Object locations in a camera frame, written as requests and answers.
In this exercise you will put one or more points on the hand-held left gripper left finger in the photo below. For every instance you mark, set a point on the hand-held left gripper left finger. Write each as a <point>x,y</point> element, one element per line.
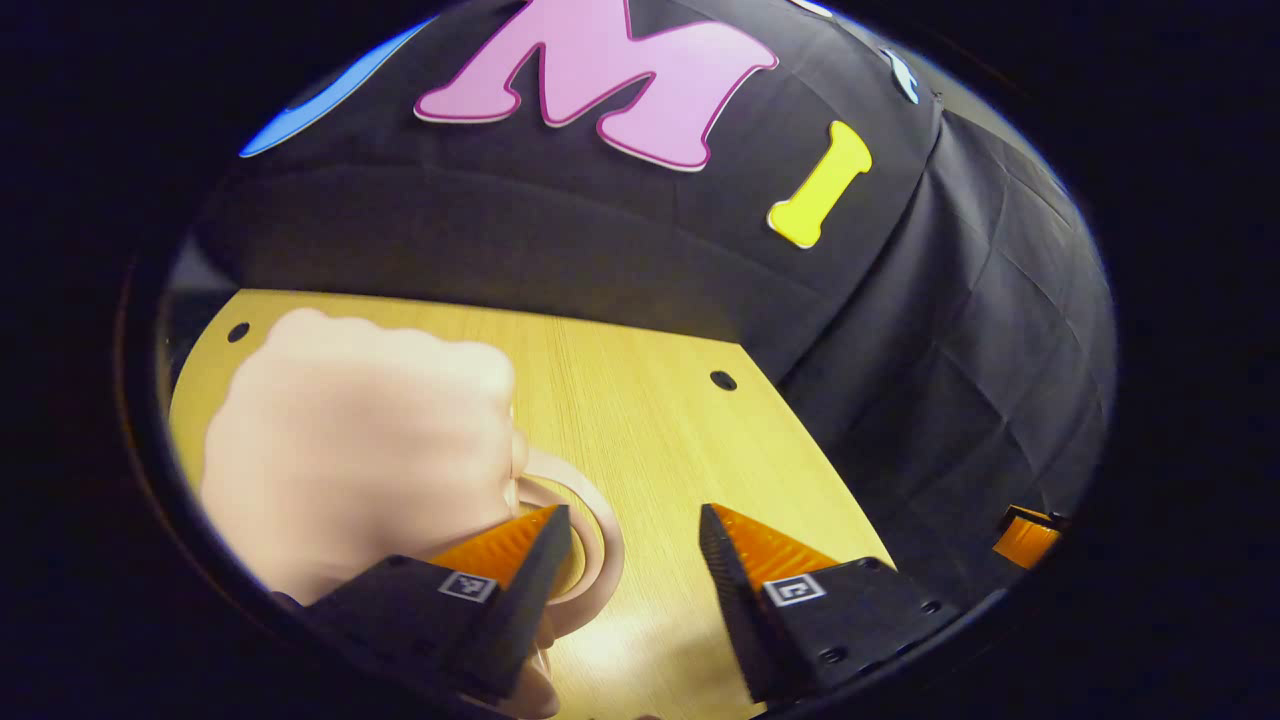
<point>525,600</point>

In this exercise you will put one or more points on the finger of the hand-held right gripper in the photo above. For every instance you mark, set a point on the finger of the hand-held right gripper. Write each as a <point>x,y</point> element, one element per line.
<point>1025,542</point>

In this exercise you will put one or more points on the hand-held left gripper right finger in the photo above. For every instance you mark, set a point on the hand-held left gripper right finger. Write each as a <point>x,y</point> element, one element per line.
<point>740,610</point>

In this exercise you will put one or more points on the pink suitcase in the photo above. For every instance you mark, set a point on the pink suitcase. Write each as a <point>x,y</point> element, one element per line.
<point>350,450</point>

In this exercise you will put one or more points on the black backdrop cloth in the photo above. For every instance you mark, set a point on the black backdrop cloth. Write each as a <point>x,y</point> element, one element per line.
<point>600,230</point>

